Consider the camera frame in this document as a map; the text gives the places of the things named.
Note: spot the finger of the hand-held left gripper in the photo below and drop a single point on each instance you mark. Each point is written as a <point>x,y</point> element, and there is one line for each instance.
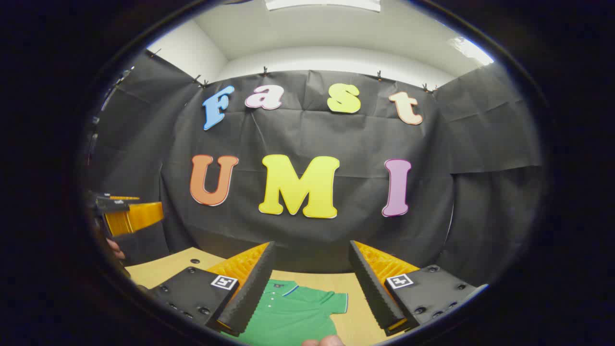
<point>137,217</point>

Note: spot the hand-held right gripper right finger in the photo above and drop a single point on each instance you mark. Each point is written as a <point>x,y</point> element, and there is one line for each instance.
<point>375,293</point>

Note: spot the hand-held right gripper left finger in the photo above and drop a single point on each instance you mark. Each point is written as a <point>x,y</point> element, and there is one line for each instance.
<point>254,293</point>

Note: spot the green T-shirt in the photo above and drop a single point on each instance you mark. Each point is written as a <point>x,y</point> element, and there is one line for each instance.
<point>293,317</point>

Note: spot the black backdrop cloth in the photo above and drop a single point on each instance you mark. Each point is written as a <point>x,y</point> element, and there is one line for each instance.
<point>307,134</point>

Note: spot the ceiling light panel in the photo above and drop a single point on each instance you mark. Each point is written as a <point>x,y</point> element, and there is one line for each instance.
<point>322,5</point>
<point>473,52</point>

